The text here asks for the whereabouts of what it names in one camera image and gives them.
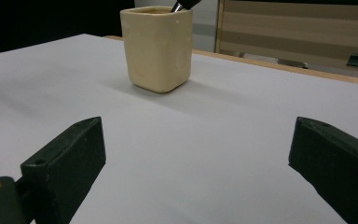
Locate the white board cover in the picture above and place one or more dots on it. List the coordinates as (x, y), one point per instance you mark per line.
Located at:
(183, 140)

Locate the light wooden desk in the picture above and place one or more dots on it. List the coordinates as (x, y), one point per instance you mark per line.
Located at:
(292, 31)

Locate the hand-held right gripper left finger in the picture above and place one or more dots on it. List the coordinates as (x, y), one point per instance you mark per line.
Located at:
(71, 161)

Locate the black curtain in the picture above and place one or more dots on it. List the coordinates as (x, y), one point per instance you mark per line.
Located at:
(43, 21)

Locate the cream square cup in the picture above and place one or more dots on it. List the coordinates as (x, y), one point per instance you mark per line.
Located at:
(158, 49)

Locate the black makeup brush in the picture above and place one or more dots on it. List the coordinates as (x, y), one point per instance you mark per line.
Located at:
(185, 4)

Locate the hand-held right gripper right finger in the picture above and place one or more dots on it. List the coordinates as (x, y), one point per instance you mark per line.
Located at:
(335, 161)

